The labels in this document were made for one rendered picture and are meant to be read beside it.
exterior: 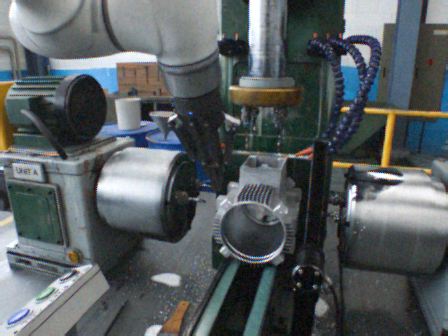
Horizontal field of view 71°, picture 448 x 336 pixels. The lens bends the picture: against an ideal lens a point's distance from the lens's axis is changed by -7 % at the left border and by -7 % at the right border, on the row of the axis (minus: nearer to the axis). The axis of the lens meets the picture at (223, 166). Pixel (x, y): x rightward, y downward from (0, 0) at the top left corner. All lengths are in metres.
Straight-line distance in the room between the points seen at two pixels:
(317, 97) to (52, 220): 0.82
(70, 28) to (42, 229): 0.69
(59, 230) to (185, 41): 0.70
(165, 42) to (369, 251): 0.57
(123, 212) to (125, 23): 0.53
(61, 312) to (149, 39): 0.39
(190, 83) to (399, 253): 0.54
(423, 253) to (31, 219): 0.98
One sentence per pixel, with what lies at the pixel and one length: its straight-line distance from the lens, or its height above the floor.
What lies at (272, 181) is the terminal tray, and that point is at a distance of 0.81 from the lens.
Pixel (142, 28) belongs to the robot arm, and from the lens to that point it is 0.44.
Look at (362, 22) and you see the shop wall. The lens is 5.94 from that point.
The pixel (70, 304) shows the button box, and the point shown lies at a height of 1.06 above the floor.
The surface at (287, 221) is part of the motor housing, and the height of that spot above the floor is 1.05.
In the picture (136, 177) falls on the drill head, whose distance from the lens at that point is 0.84.
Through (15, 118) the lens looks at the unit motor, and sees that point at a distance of 1.03.
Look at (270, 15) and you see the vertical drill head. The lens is 0.79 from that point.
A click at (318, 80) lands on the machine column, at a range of 1.01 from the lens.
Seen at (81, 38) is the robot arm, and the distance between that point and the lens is 0.47.
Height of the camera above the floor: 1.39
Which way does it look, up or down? 17 degrees down
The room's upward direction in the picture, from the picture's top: straight up
